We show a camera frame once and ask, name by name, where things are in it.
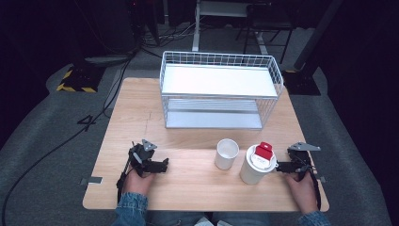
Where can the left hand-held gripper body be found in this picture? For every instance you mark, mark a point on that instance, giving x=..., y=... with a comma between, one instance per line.
x=141, y=155

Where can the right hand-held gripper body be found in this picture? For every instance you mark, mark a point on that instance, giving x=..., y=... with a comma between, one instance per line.
x=301, y=160

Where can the tall white cup red lid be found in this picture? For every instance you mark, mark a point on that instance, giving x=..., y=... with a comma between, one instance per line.
x=251, y=172

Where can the small white paper cup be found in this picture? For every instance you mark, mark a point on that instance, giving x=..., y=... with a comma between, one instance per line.
x=225, y=160

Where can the person's left hand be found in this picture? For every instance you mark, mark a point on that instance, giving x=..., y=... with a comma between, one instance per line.
x=136, y=185

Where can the person's right hand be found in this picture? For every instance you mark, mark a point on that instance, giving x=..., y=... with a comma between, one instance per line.
x=304, y=196

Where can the grey tape strip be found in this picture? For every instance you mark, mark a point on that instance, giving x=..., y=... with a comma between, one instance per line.
x=94, y=180

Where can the yellow black striped stand base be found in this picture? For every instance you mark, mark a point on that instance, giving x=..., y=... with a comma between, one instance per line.
x=78, y=80

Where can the dark slanted pole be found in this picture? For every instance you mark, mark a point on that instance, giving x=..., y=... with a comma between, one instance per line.
x=316, y=34

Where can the white desk leg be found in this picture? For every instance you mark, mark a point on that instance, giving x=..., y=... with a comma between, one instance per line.
x=196, y=34

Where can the black chair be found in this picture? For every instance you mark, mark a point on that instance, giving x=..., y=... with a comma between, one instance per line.
x=266, y=22

